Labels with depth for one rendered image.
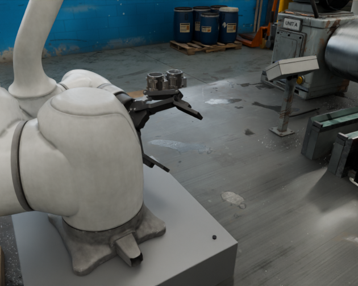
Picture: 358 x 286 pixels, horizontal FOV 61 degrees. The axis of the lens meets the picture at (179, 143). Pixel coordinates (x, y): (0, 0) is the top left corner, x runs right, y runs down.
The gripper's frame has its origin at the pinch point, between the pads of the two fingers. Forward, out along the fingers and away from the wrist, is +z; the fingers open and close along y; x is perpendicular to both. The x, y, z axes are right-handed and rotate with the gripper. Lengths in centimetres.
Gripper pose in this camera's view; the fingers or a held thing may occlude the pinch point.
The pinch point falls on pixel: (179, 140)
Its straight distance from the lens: 65.3
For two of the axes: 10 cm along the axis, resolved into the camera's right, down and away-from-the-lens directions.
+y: 5.3, -8.4, 1.0
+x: 4.0, 3.5, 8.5
